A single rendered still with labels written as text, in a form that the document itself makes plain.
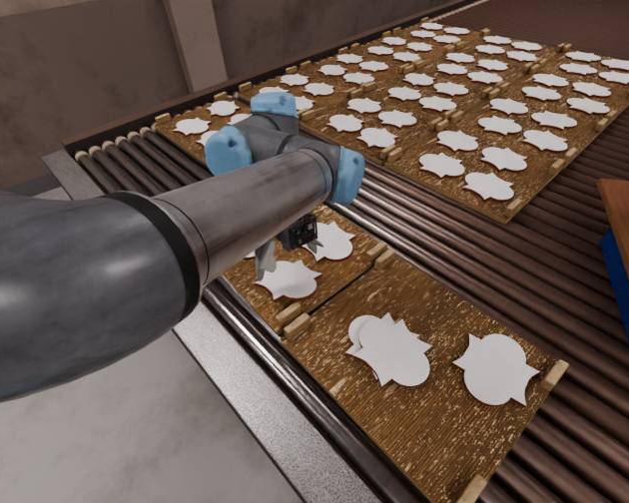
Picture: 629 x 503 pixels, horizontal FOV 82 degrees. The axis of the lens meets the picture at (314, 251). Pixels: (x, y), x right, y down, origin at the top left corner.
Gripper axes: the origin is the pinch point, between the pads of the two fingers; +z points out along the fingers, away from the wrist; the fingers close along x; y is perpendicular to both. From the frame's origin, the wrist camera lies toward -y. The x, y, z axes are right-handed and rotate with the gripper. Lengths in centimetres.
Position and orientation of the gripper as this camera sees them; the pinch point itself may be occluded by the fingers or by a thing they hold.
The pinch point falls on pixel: (287, 265)
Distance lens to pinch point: 79.9
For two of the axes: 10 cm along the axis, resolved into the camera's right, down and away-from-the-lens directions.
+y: 6.3, 4.0, -6.7
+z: 0.6, 8.3, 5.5
